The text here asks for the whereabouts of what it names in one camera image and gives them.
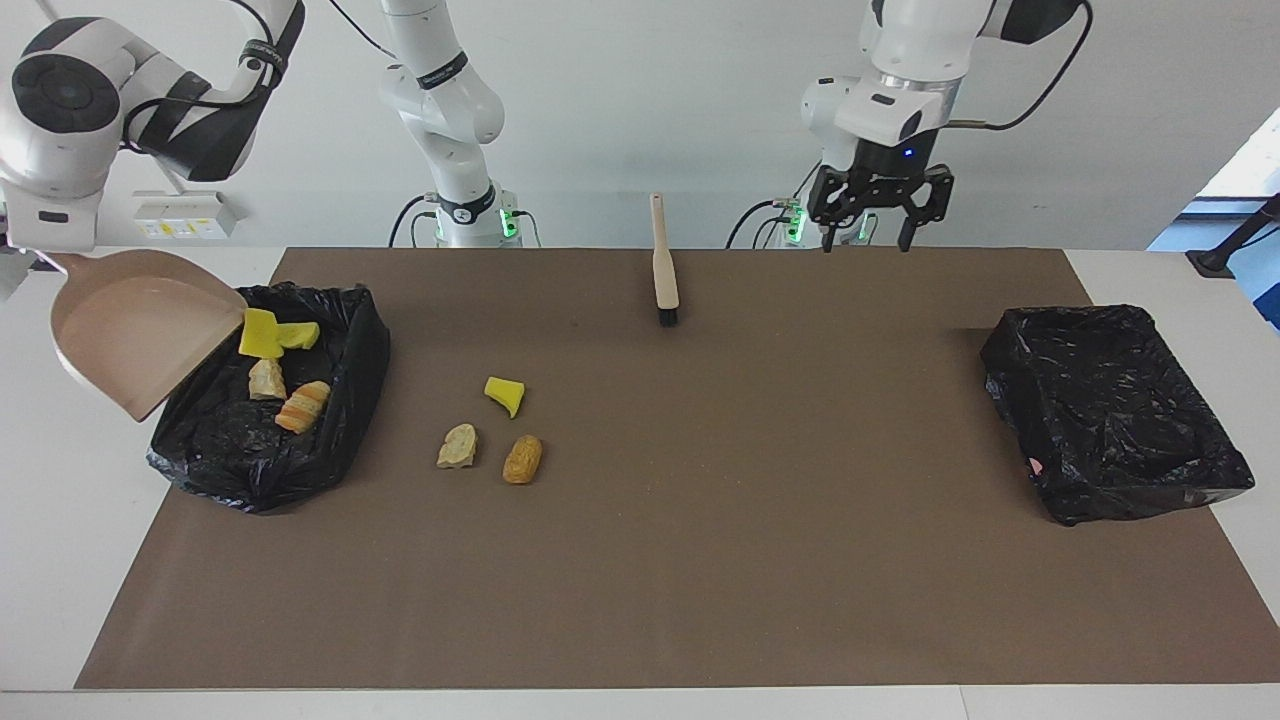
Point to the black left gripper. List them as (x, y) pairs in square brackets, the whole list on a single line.
[(885, 165)]

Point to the beige brush black bristles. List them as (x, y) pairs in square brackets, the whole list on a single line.
[(664, 280)]

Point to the yellow sponge wedge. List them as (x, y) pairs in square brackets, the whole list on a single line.
[(505, 395)]

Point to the brown croquette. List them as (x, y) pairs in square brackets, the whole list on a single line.
[(522, 460)]

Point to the pale beige food chunk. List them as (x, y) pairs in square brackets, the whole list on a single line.
[(458, 447)]

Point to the yellow notched sponge piece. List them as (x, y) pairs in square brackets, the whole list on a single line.
[(302, 335)]

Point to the orange striped bread piece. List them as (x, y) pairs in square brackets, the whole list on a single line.
[(303, 407)]

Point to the yellow sponge chunk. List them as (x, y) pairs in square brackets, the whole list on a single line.
[(260, 335)]

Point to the pale bread crust chunk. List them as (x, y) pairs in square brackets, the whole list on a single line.
[(266, 380)]

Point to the beige plastic dustpan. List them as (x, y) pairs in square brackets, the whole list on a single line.
[(140, 330)]

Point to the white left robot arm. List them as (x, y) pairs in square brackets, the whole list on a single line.
[(900, 60)]

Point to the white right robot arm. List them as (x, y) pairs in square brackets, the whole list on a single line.
[(60, 100)]

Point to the black bag-lined bin pink spot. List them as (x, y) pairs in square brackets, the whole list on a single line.
[(1110, 420)]

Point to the brown paper table mat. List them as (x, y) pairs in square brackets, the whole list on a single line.
[(600, 620)]

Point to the white wall outlet box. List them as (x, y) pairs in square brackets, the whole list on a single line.
[(185, 215)]

